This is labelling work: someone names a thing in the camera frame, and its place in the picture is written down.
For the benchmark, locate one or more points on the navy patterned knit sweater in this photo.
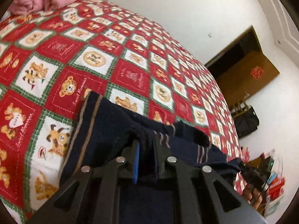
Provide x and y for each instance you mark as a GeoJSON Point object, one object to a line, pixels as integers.
{"type": "Point", "coordinates": [105, 126]}

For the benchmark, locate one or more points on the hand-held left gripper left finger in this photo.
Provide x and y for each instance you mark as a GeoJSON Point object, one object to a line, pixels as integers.
{"type": "Point", "coordinates": [136, 165]}

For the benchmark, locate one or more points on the person's right hand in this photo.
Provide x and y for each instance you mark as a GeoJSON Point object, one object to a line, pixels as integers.
{"type": "Point", "coordinates": [253, 196]}

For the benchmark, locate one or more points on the black bag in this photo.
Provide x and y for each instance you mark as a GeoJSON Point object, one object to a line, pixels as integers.
{"type": "Point", "coordinates": [247, 122]}

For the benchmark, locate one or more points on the red patterned bag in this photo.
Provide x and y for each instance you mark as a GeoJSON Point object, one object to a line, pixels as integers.
{"type": "Point", "coordinates": [278, 184]}

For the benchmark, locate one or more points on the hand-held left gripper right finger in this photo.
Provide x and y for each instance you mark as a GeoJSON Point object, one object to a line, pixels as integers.
{"type": "Point", "coordinates": [161, 158]}

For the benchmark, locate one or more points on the dark wooden door frame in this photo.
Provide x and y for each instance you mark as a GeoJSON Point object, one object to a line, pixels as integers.
{"type": "Point", "coordinates": [230, 44]}

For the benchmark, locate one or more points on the brown wooden door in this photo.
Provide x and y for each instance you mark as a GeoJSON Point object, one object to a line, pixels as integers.
{"type": "Point", "coordinates": [243, 74]}

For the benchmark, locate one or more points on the wooden chair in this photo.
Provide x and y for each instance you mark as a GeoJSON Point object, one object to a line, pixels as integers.
{"type": "Point", "coordinates": [240, 105]}

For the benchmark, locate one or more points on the red paper door decoration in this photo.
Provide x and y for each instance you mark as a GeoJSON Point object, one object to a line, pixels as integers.
{"type": "Point", "coordinates": [256, 71]}

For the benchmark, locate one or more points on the red teddy bear bedsheet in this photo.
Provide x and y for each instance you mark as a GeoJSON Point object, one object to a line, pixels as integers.
{"type": "Point", "coordinates": [70, 51]}

